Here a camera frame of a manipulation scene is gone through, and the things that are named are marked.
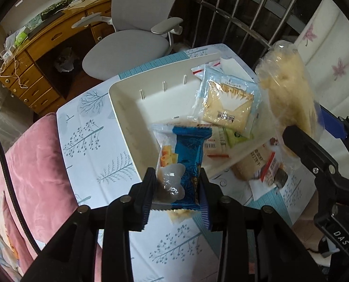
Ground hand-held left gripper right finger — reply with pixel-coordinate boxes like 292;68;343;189
199;167;318;282

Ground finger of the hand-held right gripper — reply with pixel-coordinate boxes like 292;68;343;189
319;106;349;165
282;126;339;183

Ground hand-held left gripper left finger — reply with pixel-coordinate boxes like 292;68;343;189
22;167;159;282

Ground blue snack packet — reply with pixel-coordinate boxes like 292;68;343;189
149;123;213;212

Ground clear bag of yellow puffs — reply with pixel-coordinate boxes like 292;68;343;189
255;39;322;159

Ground red label snack packet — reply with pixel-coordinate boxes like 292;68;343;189
202;126;232;159

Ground green snack packet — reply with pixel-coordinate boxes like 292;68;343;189
224;128;253;149

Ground white plastic storage bin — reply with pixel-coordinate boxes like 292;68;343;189
107;52;269;183

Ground light blue cracker bag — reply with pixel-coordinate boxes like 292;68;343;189
193;66;261;138

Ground white snack bag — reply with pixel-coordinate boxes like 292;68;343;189
190;58;245;78

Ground tan orange snack packet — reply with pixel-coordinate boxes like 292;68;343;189
231;147;276;181

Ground white floral curtain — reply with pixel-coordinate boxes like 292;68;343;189
252;0;349;118

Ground tree print tablecloth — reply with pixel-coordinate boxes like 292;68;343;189
56;43;318;282

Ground pink cushion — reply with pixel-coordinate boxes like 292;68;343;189
0;113;104;282

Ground grey office chair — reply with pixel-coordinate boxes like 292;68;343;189
73;0;184;81

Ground metal window grille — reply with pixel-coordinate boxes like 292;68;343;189
174;0;324;68

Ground wastebasket under desk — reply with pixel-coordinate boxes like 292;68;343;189
54;48;77;74

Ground wooden desk with drawers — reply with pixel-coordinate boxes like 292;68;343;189
0;0;113;116

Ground black cable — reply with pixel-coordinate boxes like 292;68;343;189
0;122;41;253

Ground white charging cables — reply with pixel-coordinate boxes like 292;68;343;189
0;45;30;90

